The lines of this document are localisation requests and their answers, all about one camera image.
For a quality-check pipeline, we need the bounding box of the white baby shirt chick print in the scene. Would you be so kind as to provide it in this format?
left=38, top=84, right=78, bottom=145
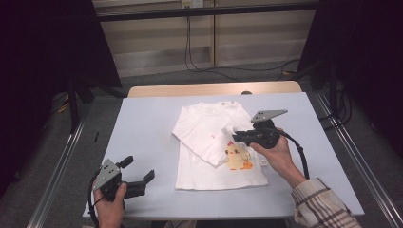
left=171, top=100, right=270, bottom=192

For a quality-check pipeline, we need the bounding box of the black power cable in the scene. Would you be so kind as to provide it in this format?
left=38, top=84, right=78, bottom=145
left=187, top=14, right=300, bottom=73
left=184, top=14, right=242, bottom=83

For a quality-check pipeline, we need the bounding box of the person's right hand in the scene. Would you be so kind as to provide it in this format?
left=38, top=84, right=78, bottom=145
left=250, top=127, right=307, bottom=189

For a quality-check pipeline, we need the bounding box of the person's left hand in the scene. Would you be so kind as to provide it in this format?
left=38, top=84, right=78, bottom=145
left=93, top=183, right=128, bottom=228

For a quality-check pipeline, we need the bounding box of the black horizontal bar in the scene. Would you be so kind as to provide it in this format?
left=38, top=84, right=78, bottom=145
left=96, top=2, right=319, bottom=23

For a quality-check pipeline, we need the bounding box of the black metal stand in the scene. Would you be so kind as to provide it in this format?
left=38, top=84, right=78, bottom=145
left=67, top=74, right=96, bottom=134
left=327, top=60, right=340, bottom=119

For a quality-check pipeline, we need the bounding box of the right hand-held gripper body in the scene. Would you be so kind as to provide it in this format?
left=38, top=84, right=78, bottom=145
left=250, top=109, right=289, bottom=150

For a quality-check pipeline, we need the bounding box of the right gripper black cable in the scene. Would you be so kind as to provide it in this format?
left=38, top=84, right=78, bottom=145
left=278, top=130, right=311, bottom=181

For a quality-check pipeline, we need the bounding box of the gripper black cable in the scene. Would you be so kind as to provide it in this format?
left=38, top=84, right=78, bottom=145
left=278, top=130, right=311, bottom=181
left=87, top=170, right=106, bottom=227

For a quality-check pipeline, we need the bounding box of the wooden table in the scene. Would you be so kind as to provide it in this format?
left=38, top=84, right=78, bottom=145
left=126, top=80, right=303, bottom=99

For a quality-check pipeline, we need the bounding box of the person's plaid clothing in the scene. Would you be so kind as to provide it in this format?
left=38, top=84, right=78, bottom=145
left=163, top=219, right=198, bottom=228

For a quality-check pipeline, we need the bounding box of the bundle of black floor cables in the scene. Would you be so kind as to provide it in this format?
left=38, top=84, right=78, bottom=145
left=317, top=88, right=354, bottom=131

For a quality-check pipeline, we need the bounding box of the black curtain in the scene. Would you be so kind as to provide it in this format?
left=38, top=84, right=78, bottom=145
left=0, top=0, right=123, bottom=198
left=297, top=0, right=403, bottom=160

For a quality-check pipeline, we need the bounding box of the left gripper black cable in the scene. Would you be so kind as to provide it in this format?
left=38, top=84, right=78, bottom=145
left=87, top=170, right=106, bottom=227

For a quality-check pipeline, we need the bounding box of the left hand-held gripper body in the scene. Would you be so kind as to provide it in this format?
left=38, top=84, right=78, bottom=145
left=92, top=159, right=146, bottom=201

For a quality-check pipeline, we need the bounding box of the aluminium floor rail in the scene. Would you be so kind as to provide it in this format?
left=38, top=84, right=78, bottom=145
left=315, top=91, right=403, bottom=228
left=27, top=104, right=91, bottom=228

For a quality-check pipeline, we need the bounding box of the white wall outlet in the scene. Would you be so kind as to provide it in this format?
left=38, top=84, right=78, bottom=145
left=181, top=0, right=204, bottom=9

